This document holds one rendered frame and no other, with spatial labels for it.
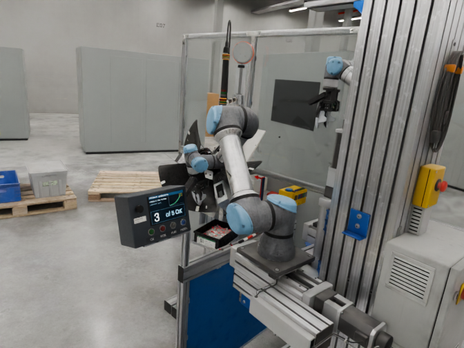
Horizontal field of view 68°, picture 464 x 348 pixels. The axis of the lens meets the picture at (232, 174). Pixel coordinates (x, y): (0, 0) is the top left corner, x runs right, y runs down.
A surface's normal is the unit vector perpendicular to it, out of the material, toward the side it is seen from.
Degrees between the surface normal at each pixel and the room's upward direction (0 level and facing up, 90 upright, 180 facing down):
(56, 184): 95
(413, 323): 90
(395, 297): 90
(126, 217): 90
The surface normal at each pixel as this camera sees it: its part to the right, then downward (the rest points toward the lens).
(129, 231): -0.69, 0.14
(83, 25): 0.47, 0.27
